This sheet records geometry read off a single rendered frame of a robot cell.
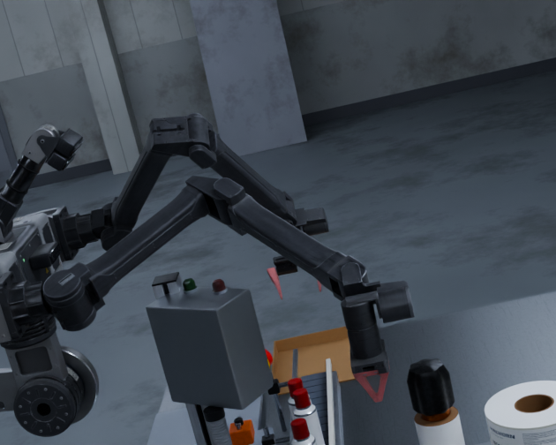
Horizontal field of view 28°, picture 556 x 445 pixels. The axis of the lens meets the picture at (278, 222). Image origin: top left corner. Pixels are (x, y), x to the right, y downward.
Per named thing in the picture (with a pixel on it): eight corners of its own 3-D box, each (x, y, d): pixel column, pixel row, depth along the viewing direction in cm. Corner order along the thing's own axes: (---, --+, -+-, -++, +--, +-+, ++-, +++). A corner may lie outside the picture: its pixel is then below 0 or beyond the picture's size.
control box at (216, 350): (243, 411, 190) (215, 309, 184) (171, 403, 200) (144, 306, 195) (277, 384, 197) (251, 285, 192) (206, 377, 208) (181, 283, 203)
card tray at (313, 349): (366, 377, 300) (364, 364, 299) (274, 395, 303) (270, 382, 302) (362, 335, 329) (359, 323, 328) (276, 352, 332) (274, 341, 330)
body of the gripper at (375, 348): (386, 347, 208) (378, 311, 206) (388, 369, 198) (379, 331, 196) (351, 354, 209) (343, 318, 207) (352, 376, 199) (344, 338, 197)
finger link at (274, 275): (299, 290, 271) (293, 255, 275) (270, 296, 272) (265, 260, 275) (303, 298, 277) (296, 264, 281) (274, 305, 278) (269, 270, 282)
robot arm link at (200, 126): (153, 102, 244) (155, 137, 238) (210, 113, 249) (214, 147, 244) (95, 217, 276) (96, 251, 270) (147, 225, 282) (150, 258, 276)
